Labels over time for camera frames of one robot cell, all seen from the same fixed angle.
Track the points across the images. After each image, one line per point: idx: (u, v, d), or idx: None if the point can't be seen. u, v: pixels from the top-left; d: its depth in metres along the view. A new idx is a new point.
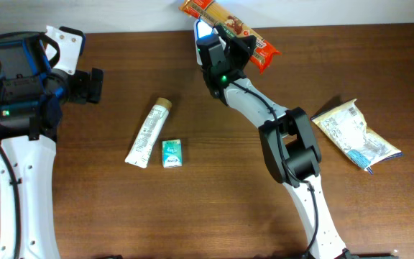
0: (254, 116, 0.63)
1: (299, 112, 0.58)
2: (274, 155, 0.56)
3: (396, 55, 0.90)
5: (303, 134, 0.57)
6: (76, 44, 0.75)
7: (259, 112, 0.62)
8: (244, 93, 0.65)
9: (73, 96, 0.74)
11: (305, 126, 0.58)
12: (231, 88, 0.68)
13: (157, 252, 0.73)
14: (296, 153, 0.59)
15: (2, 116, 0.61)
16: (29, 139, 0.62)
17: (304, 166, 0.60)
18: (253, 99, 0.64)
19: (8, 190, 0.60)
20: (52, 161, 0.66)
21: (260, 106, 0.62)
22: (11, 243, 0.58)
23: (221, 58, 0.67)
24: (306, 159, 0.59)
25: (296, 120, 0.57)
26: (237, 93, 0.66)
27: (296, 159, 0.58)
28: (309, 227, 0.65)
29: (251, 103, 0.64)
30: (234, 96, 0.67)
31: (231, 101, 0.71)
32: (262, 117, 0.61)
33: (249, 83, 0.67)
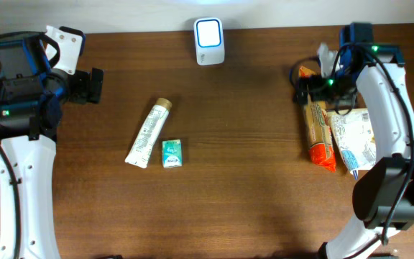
0: (384, 134, 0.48)
1: None
2: (380, 192, 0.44)
3: (401, 52, 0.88)
5: None
6: (75, 44, 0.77)
7: (394, 133, 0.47)
8: (390, 93, 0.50)
9: (74, 96, 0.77)
11: None
12: (374, 70, 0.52)
13: (156, 252, 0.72)
14: (405, 203, 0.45)
15: (2, 116, 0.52)
16: (29, 139, 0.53)
17: (399, 221, 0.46)
18: (394, 106, 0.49)
19: (8, 190, 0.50)
20: (52, 158, 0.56)
21: (398, 128, 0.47)
22: (11, 244, 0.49)
23: (368, 38, 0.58)
24: (410, 216, 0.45)
25: None
26: (382, 83, 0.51)
27: (406, 205, 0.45)
28: (346, 246, 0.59)
29: (390, 114, 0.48)
30: (373, 86, 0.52)
31: (359, 84, 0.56)
32: (397, 145, 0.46)
33: (401, 81, 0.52)
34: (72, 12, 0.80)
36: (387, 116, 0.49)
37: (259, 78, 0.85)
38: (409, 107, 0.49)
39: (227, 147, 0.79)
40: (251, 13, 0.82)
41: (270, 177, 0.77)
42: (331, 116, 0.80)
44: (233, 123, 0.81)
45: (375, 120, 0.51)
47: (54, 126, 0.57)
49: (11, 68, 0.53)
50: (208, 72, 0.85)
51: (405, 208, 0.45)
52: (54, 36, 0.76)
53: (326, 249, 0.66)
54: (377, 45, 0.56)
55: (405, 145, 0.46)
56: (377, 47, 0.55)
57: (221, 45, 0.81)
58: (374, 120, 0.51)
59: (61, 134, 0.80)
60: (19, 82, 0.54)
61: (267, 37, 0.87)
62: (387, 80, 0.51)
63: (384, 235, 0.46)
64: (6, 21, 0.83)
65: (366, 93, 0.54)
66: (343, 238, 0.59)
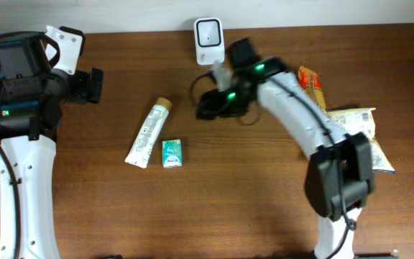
0: (302, 134, 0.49)
1: (365, 139, 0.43)
2: (323, 188, 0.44)
3: (401, 53, 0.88)
5: (364, 172, 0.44)
6: (75, 44, 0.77)
7: (309, 129, 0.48)
8: (287, 96, 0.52)
9: (74, 96, 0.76)
11: (364, 159, 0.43)
12: (268, 85, 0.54)
13: (156, 252, 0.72)
14: (350, 183, 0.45)
15: (2, 116, 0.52)
16: (29, 139, 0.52)
17: (354, 200, 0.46)
18: (302, 106, 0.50)
19: (8, 190, 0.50)
20: (52, 158, 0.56)
21: (311, 123, 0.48)
22: (11, 244, 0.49)
23: (250, 55, 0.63)
24: (362, 192, 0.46)
25: (357, 150, 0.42)
26: (278, 93, 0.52)
27: (351, 185, 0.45)
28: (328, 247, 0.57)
29: (299, 114, 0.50)
30: (271, 98, 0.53)
31: (265, 102, 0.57)
32: (317, 139, 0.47)
33: (293, 83, 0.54)
34: (71, 12, 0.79)
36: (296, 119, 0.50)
37: None
38: (311, 103, 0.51)
39: (227, 147, 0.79)
40: (251, 13, 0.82)
41: (269, 177, 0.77)
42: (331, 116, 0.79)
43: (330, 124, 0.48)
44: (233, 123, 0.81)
45: (290, 126, 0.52)
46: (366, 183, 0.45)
47: (54, 126, 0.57)
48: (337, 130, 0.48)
49: (11, 68, 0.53)
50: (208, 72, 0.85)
51: (351, 188, 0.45)
52: (54, 36, 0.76)
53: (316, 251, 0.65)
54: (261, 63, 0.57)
55: (322, 134, 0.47)
56: (262, 64, 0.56)
57: (220, 44, 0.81)
58: (289, 126, 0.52)
59: (61, 134, 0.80)
60: (19, 82, 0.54)
61: (267, 37, 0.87)
62: (283, 90, 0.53)
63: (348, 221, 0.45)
64: (6, 21, 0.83)
65: (272, 107, 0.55)
66: (323, 239, 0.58)
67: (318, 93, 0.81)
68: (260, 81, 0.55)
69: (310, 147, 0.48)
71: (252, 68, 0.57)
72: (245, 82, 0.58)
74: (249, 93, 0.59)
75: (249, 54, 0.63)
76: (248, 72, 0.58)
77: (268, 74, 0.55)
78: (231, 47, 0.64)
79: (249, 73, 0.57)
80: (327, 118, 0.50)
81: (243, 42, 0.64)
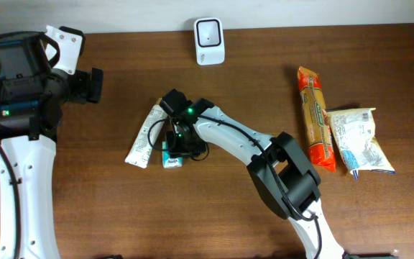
0: (238, 152, 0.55)
1: (286, 137, 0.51)
2: (271, 191, 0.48)
3: (400, 53, 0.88)
5: (300, 164, 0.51)
6: (75, 44, 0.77)
7: (241, 146, 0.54)
8: (217, 126, 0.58)
9: (73, 96, 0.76)
11: (293, 153, 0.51)
12: (200, 123, 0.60)
13: (156, 252, 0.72)
14: (293, 180, 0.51)
15: (2, 116, 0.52)
16: (29, 139, 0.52)
17: (303, 193, 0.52)
18: (230, 131, 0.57)
19: (8, 191, 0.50)
20: (52, 158, 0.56)
21: (241, 140, 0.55)
22: (11, 244, 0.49)
23: (182, 103, 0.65)
24: (307, 185, 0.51)
25: (286, 147, 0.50)
26: (210, 126, 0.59)
27: (295, 181, 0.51)
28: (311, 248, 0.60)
29: (230, 137, 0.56)
30: (207, 131, 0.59)
31: (204, 137, 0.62)
32: (249, 152, 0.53)
33: (220, 114, 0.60)
34: (71, 12, 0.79)
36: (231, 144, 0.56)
37: (259, 78, 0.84)
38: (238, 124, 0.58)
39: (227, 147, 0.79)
40: (251, 13, 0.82)
41: None
42: (331, 116, 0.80)
43: (257, 135, 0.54)
44: None
45: (230, 150, 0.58)
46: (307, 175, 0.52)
47: (54, 126, 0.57)
48: (264, 137, 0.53)
49: (10, 68, 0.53)
50: (208, 72, 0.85)
51: (297, 182, 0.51)
52: (54, 36, 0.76)
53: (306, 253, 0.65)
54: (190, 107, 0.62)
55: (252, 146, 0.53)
56: (191, 108, 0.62)
57: (220, 45, 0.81)
58: (228, 150, 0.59)
59: (60, 134, 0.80)
60: (19, 82, 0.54)
61: (267, 37, 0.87)
62: (212, 121, 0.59)
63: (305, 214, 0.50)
64: (6, 21, 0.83)
65: (210, 139, 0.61)
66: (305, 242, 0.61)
67: (318, 93, 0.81)
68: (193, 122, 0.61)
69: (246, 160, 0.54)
71: (185, 112, 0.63)
72: (184, 126, 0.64)
74: (188, 134, 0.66)
75: (179, 104, 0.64)
76: (182, 119, 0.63)
77: (198, 114, 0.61)
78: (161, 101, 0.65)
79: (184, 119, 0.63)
80: (254, 132, 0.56)
81: (169, 93, 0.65)
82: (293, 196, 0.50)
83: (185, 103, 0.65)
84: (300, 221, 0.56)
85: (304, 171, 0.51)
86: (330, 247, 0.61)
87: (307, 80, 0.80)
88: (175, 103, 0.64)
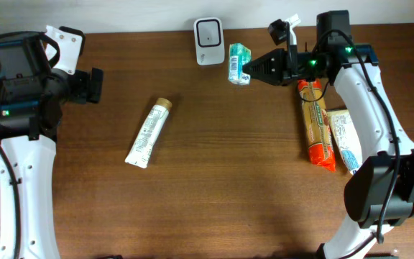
0: (367, 131, 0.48)
1: None
2: (369, 191, 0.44)
3: (400, 53, 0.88)
5: None
6: (76, 44, 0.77)
7: (377, 132, 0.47)
8: (366, 91, 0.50)
9: (75, 96, 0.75)
11: None
12: (351, 72, 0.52)
13: (156, 252, 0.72)
14: (395, 197, 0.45)
15: (2, 116, 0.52)
16: (29, 139, 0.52)
17: (392, 216, 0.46)
18: (377, 105, 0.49)
19: (8, 191, 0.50)
20: (52, 158, 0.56)
21: (382, 125, 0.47)
22: (11, 244, 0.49)
23: (347, 30, 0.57)
24: (402, 211, 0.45)
25: None
26: (359, 83, 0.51)
27: (397, 201, 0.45)
28: (343, 246, 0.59)
29: (371, 110, 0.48)
30: (350, 85, 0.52)
31: (338, 86, 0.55)
32: (381, 141, 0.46)
33: (377, 80, 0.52)
34: (71, 12, 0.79)
36: (367, 113, 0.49)
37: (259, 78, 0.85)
38: (391, 109, 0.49)
39: (228, 147, 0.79)
40: (251, 13, 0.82)
41: (270, 177, 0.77)
42: (331, 116, 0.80)
43: (402, 137, 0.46)
44: (233, 124, 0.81)
45: (356, 116, 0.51)
46: (412, 203, 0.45)
47: (54, 126, 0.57)
48: (405, 142, 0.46)
49: (10, 67, 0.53)
50: (208, 72, 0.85)
51: (397, 203, 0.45)
52: (54, 36, 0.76)
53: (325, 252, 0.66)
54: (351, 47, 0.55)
55: (389, 142, 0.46)
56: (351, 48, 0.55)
57: (220, 44, 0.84)
58: (354, 116, 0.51)
59: (61, 134, 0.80)
60: (19, 82, 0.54)
61: (267, 37, 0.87)
62: (365, 80, 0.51)
63: (377, 233, 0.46)
64: (6, 21, 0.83)
65: (344, 94, 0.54)
66: (339, 239, 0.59)
67: (319, 93, 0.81)
68: (343, 63, 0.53)
69: (369, 143, 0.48)
71: (340, 50, 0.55)
72: (325, 60, 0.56)
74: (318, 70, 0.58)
75: (342, 28, 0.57)
76: (330, 52, 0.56)
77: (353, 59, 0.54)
78: (325, 13, 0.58)
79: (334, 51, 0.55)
80: (400, 128, 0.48)
81: (341, 11, 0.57)
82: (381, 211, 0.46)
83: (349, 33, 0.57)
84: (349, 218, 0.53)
85: (412, 201, 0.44)
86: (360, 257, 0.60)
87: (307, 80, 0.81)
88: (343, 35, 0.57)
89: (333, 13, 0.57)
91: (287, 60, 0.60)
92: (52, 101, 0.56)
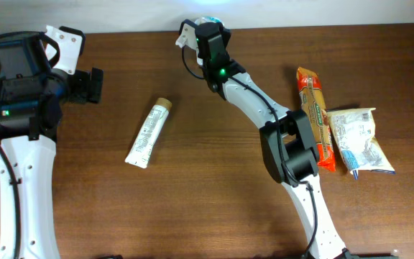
0: (255, 115, 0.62)
1: (301, 113, 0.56)
2: (274, 155, 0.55)
3: (399, 54, 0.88)
5: (305, 137, 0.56)
6: (76, 44, 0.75)
7: (259, 111, 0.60)
8: (244, 90, 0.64)
9: (74, 95, 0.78)
11: (304, 128, 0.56)
12: (229, 83, 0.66)
13: (156, 252, 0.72)
14: (295, 150, 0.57)
15: (2, 116, 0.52)
16: (29, 139, 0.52)
17: (303, 166, 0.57)
18: (254, 96, 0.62)
19: (8, 191, 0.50)
20: (52, 158, 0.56)
21: (261, 106, 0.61)
22: (12, 244, 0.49)
23: (221, 50, 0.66)
24: (306, 158, 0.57)
25: (296, 121, 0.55)
26: (236, 88, 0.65)
27: (297, 152, 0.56)
28: (309, 228, 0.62)
29: (251, 101, 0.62)
30: (233, 92, 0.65)
31: (231, 97, 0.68)
32: (264, 118, 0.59)
33: (249, 79, 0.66)
34: (71, 12, 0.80)
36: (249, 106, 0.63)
37: (259, 78, 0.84)
38: (262, 93, 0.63)
39: (227, 147, 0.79)
40: (250, 13, 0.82)
41: (269, 177, 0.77)
42: (331, 116, 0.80)
43: (277, 106, 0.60)
44: (233, 123, 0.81)
45: (246, 111, 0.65)
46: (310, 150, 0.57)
47: (54, 126, 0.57)
48: (280, 108, 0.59)
49: (10, 67, 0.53)
50: None
51: (297, 152, 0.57)
52: (54, 36, 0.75)
53: (313, 255, 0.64)
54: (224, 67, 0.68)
55: (269, 114, 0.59)
56: (224, 69, 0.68)
57: None
58: (246, 111, 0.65)
59: (61, 134, 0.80)
60: (19, 82, 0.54)
61: (267, 37, 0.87)
62: (239, 84, 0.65)
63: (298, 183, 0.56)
64: (6, 21, 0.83)
65: (233, 99, 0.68)
66: (305, 224, 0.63)
67: (318, 93, 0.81)
68: (222, 82, 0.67)
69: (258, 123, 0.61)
71: (216, 71, 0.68)
72: (213, 83, 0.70)
74: (218, 91, 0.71)
75: (218, 47, 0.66)
76: (213, 75, 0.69)
77: (230, 75, 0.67)
78: (201, 37, 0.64)
79: (213, 75, 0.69)
80: (274, 102, 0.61)
81: (213, 32, 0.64)
82: (292, 164, 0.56)
83: (224, 51, 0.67)
84: (297, 191, 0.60)
85: (307, 148, 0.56)
86: (331, 231, 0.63)
87: (307, 80, 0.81)
88: (222, 54, 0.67)
89: (204, 34, 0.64)
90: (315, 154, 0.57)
91: (208, 82, 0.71)
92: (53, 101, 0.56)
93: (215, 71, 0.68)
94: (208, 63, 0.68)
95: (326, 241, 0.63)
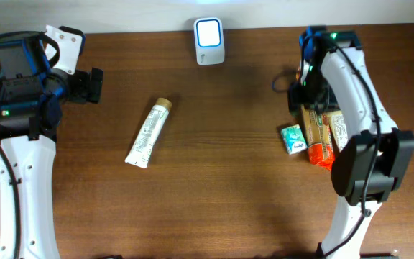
0: (351, 112, 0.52)
1: (412, 137, 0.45)
2: (354, 167, 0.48)
3: (401, 53, 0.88)
5: (395, 166, 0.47)
6: (76, 44, 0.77)
7: (361, 111, 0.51)
8: (353, 74, 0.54)
9: (73, 96, 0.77)
11: (406, 156, 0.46)
12: (336, 56, 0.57)
13: (156, 252, 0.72)
14: (378, 173, 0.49)
15: (2, 116, 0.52)
16: (29, 139, 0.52)
17: (376, 190, 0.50)
18: (361, 85, 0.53)
19: (8, 191, 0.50)
20: (52, 158, 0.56)
21: (364, 106, 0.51)
22: (12, 244, 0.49)
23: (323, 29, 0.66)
24: (386, 184, 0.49)
25: (399, 144, 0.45)
26: (343, 67, 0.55)
27: (379, 175, 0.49)
28: (337, 237, 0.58)
29: (357, 95, 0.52)
30: (336, 70, 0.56)
31: (328, 75, 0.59)
32: (364, 121, 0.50)
33: (360, 63, 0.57)
34: (72, 12, 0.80)
36: (350, 93, 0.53)
37: (259, 78, 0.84)
38: (372, 91, 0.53)
39: (228, 147, 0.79)
40: (250, 12, 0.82)
41: (269, 177, 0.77)
42: (331, 116, 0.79)
43: (382, 114, 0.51)
44: (234, 124, 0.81)
45: (341, 102, 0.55)
46: (392, 180, 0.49)
47: (54, 126, 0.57)
48: (387, 120, 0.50)
49: (11, 67, 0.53)
50: (208, 72, 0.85)
51: (379, 176, 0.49)
52: (54, 36, 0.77)
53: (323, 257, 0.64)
54: (336, 32, 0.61)
55: (371, 121, 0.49)
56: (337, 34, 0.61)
57: (220, 45, 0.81)
58: (341, 103, 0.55)
59: (61, 134, 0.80)
60: (19, 82, 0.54)
61: (267, 37, 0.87)
62: (348, 64, 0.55)
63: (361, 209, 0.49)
64: (6, 21, 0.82)
65: (330, 78, 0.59)
66: (333, 231, 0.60)
67: None
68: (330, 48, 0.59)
69: (353, 125, 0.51)
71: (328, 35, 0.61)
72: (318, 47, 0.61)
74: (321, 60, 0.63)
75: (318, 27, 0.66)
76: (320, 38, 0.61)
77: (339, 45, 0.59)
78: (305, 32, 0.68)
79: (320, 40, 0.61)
80: (382, 108, 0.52)
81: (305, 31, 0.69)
82: (371, 185, 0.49)
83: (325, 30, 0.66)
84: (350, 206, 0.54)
85: (392, 175, 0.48)
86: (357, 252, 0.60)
87: None
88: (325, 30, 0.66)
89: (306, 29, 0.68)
90: (397, 185, 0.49)
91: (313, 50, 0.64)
92: (53, 100, 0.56)
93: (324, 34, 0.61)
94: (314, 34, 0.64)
95: None
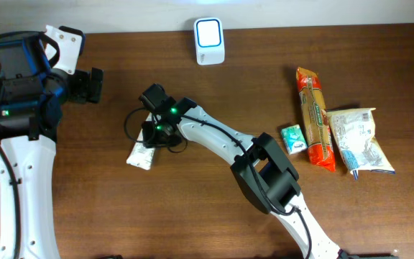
0: (220, 150, 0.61)
1: (268, 137, 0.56)
2: (253, 188, 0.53)
3: (400, 54, 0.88)
5: (278, 161, 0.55)
6: (75, 44, 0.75)
7: (224, 146, 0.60)
8: (200, 126, 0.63)
9: (73, 96, 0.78)
11: (277, 150, 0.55)
12: (184, 123, 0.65)
13: (156, 252, 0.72)
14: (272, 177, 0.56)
15: (2, 116, 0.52)
16: (29, 139, 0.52)
17: (283, 190, 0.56)
18: (212, 131, 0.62)
19: (8, 191, 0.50)
20: (52, 158, 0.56)
21: (225, 140, 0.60)
22: (12, 244, 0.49)
23: (164, 96, 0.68)
24: (284, 180, 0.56)
25: (266, 146, 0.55)
26: (193, 126, 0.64)
27: (275, 177, 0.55)
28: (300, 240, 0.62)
29: (215, 137, 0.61)
30: (190, 130, 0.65)
31: (189, 136, 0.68)
32: (231, 152, 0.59)
33: (202, 114, 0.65)
34: (71, 12, 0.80)
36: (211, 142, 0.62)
37: (259, 78, 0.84)
38: (221, 125, 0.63)
39: None
40: (250, 13, 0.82)
41: None
42: (332, 116, 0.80)
43: (239, 136, 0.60)
44: (233, 124, 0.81)
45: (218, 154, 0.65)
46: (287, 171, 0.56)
47: (54, 126, 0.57)
48: (245, 137, 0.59)
49: (10, 67, 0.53)
50: (208, 71, 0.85)
51: (275, 176, 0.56)
52: (54, 36, 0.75)
53: None
54: (174, 107, 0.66)
55: (234, 147, 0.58)
56: (175, 108, 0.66)
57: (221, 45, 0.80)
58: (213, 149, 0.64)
59: (61, 134, 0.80)
60: (19, 82, 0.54)
61: (267, 37, 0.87)
62: (195, 121, 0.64)
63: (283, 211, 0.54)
64: (6, 21, 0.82)
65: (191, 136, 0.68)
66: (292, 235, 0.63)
67: (318, 93, 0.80)
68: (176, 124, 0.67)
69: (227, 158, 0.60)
71: (167, 111, 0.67)
72: (167, 126, 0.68)
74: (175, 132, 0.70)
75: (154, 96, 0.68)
76: (165, 118, 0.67)
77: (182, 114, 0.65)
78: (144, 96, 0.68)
79: (167, 118, 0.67)
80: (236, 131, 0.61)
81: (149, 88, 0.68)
82: (273, 189, 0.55)
83: (164, 96, 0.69)
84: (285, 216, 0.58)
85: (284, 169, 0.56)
86: (323, 244, 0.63)
87: (307, 80, 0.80)
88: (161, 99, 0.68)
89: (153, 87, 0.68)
90: (294, 173, 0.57)
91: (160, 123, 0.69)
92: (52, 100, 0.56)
93: (165, 112, 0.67)
94: (157, 108, 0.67)
95: (323, 250, 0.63)
